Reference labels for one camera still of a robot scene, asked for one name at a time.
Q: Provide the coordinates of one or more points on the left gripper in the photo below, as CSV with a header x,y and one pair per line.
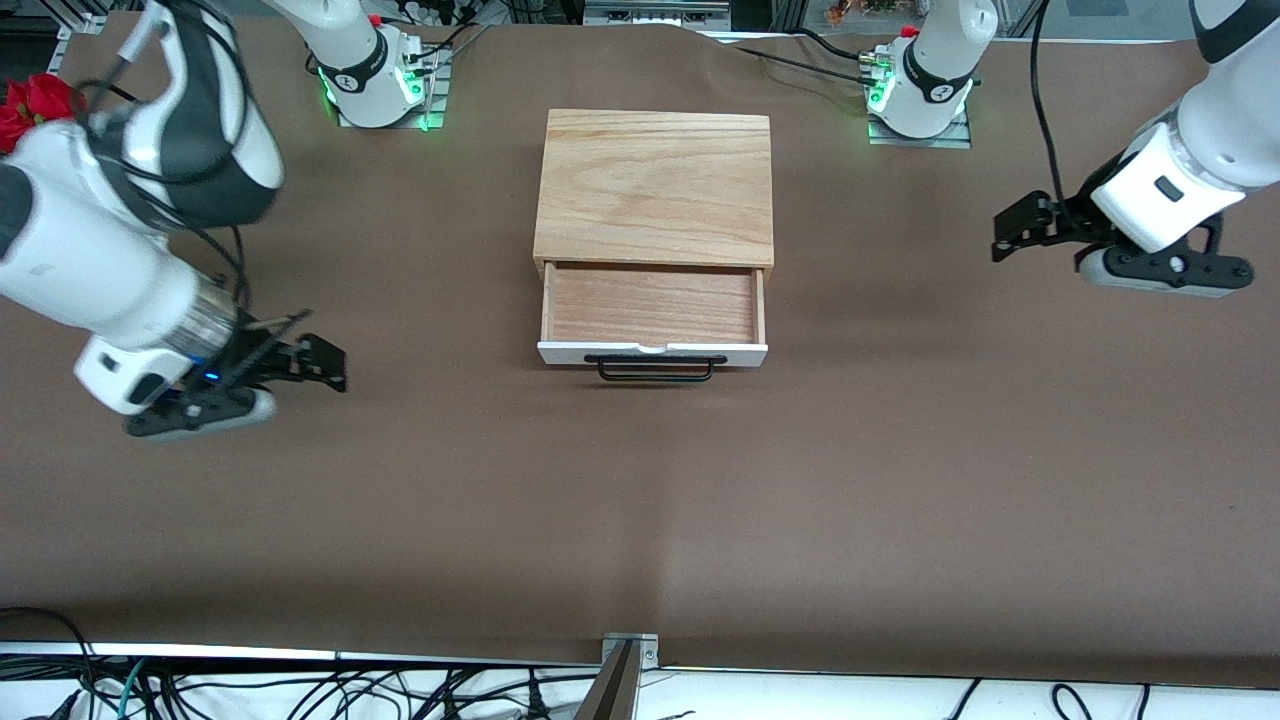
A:
x,y
1066,228

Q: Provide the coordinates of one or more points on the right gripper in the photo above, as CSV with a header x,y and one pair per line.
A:
x,y
262,358

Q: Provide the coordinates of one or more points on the wooden drawer with white front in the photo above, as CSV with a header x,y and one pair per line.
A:
x,y
650,305

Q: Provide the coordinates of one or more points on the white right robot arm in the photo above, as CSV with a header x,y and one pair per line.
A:
x,y
80,260

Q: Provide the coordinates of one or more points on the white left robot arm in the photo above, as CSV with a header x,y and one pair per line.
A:
x,y
1230,130

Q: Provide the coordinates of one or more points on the light wooden drawer cabinet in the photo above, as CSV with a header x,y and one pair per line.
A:
x,y
655,185

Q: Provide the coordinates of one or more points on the brown table cover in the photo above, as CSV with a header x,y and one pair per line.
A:
x,y
640,480

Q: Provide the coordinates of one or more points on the red rose with green leaves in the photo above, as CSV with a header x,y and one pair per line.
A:
x,y
45,95

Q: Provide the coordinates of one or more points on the grey power strip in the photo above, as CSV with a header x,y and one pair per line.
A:
x,y
650,12

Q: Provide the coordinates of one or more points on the brown slanted beam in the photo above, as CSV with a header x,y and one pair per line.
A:
x,y
610,695

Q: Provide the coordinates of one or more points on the aluminium frame profile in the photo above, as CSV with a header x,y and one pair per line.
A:
x,y
85,18

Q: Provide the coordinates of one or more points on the metal corner bracket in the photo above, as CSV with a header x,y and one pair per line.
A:
x,y
648,655

